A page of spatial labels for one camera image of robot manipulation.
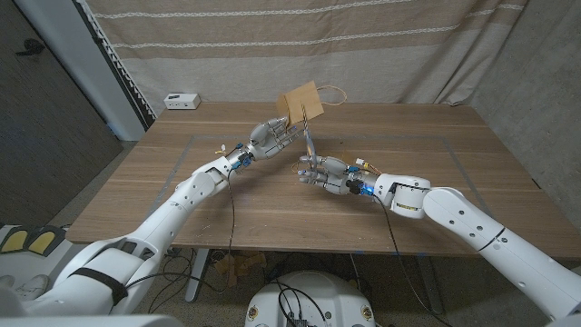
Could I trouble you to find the dark door handle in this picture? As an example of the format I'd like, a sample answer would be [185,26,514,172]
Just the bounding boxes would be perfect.
[15,38,46,58]

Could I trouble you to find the beige striped curtain backdrop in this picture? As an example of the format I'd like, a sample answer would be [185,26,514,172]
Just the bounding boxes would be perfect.
[84,0,530,117]

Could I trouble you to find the grey tape outline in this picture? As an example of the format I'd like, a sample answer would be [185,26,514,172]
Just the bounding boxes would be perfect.
[131,134,518,258]

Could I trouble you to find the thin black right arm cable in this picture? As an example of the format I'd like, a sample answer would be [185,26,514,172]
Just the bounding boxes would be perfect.
[374,194,455,327]

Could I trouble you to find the brown cardboard scraps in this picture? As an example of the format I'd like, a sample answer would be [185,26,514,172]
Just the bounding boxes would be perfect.
[212,252,269,288]

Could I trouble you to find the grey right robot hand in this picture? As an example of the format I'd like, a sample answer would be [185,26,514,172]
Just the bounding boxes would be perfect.
[297,154,364,196]

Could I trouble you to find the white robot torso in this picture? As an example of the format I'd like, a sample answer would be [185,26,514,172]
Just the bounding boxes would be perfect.
[244,271,377,327]

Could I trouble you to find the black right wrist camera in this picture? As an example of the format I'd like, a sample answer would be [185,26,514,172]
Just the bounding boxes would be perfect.
[345,178,376,197]

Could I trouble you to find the white power strip box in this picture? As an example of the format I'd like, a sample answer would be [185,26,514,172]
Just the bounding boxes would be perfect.
[163,93,202,111]

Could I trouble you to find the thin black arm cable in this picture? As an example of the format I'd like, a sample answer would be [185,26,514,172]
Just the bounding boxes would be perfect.
[124,170,236,294]
[374,194,455,327]

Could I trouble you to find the black triangle-patterned trim strip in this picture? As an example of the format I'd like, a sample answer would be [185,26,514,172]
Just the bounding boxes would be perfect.
[74,0,158,131]

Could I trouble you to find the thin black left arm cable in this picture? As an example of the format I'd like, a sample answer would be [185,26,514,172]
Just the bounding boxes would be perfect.
[124,170,236,294]

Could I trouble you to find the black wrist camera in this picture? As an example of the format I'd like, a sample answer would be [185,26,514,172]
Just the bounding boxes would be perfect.
[345,178,376,197]
[231,149,254,170]

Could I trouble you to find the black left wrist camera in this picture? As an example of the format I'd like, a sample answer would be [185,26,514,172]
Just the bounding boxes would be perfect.
[231,149,254,170]

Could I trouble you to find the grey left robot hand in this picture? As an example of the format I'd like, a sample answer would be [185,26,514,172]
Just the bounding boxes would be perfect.
[247,116,303,160]

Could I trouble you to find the grey scissors with tan handles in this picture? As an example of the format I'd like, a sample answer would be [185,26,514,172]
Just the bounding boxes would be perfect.
[300,104,319,176]

